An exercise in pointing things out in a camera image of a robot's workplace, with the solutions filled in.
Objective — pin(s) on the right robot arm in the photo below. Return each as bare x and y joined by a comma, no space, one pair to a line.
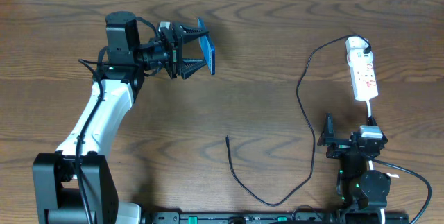
363,190

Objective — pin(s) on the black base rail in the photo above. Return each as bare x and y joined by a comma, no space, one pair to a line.
302,214

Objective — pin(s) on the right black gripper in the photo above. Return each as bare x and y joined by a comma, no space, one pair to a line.
342,141

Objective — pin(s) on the white power strip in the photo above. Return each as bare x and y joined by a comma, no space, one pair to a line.
360,61

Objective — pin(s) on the blue Galaxy smartphone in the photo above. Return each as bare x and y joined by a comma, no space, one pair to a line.
209,52

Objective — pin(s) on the small white paper scrap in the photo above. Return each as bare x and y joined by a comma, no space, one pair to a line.
393,175

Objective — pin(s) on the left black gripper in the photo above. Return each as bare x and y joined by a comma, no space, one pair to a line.
175,51

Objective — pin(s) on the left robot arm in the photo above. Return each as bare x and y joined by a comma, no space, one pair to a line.
74,183

